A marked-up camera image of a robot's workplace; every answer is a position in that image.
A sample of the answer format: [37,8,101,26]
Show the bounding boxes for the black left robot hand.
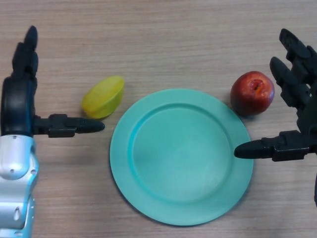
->
[0,25,106,139]

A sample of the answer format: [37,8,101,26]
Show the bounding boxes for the yellow starfruit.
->
[81,75,125,119]

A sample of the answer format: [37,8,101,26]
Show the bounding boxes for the red apple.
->
[230,70,275,117]

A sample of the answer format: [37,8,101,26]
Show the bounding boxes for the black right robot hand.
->
[234,28,317,162]

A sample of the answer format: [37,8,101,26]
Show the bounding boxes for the green round plate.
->
[109,88,254,226]

